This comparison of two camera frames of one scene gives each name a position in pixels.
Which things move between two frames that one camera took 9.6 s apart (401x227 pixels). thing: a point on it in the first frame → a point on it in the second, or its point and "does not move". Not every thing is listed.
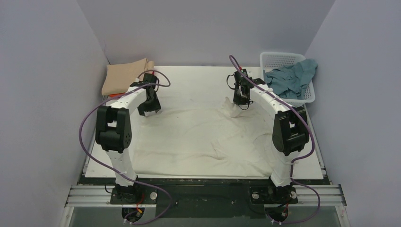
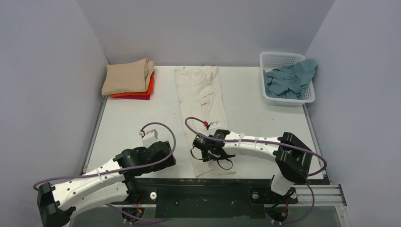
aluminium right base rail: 330,195 does not move
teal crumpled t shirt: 290,81 does not move
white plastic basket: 272,60 does not move
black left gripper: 149,106 → 166,152
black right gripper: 241,99 → 200,145
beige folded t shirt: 119,77 does not move
